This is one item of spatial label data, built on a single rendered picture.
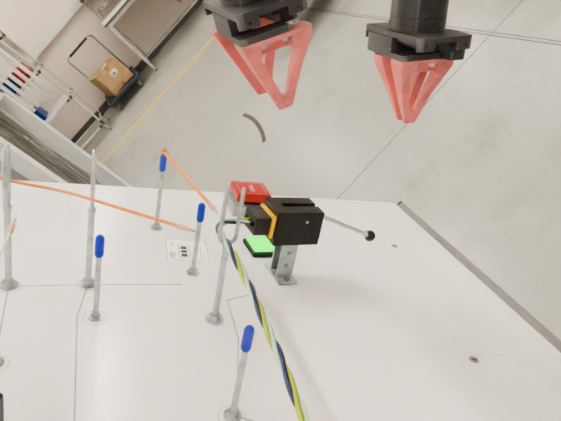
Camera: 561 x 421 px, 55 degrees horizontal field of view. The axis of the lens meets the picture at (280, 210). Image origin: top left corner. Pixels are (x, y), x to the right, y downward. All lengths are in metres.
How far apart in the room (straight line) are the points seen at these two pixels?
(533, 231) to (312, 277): 1.36
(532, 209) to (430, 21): 1.47
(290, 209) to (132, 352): 0.22
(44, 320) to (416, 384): 0.34
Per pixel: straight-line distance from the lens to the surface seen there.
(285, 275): 0.63
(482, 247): 1.98
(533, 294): 1.81
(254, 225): 0.57
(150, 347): 0.50
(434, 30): 0.58
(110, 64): 7.73
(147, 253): 0.64
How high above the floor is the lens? 1.46
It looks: 30 degrees down
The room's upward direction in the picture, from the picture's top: 49 degrees counter-clockwise
